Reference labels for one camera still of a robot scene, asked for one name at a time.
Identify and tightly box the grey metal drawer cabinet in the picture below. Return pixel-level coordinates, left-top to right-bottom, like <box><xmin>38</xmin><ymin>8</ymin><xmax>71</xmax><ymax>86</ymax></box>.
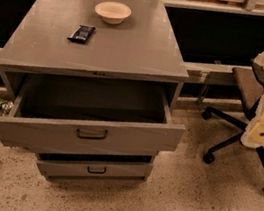
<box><xmin>0</xmin><ymin>0</ymin><xmax>188</xmax><ymax>180</ymax></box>

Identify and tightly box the grey top drawer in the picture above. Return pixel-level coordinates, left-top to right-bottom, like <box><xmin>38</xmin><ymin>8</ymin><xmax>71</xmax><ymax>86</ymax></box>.
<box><xmin>0</xmin><ymin>74</ymin><xmax>185</xmax><ymax>156</ymax></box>

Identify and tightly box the dark blue snack bar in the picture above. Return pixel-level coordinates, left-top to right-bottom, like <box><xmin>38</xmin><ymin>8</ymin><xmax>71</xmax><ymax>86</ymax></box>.
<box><xmin>68</xmin><ymin>25</ymin><xmax>96</xmax><ymax>44</ymax></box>

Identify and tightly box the grey drawer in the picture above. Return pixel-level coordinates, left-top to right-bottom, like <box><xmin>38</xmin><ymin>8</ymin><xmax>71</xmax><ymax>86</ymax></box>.
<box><xmin>0</xmin><ymin>74</ymin><xmax>185</xmax><ymax>156</ymax></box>
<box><xmin>37</xmin><ymin>160</ymin><xmax>153</xmax><ymax>180</ymax></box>

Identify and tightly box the black office chair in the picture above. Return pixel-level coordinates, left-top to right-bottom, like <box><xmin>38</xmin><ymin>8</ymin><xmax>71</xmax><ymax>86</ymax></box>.
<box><xmin>188</xmin><ymin>55</ymin><xmax>264</xmax><ymax>197</ymax></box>

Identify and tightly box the white paper bowl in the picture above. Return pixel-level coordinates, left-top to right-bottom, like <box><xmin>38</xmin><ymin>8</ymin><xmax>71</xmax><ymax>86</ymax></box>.
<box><xmin>94</xmin><ymin>1</ymin><xmax>132</xmax><ymax>25</ymax></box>

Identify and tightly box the grey bottom drawer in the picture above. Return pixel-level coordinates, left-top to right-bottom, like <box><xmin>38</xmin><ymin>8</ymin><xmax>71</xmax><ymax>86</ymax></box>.
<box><xmin>37</xmin><ymin>160</ymin><xmax>153</xmax><ymax>180</ymax></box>

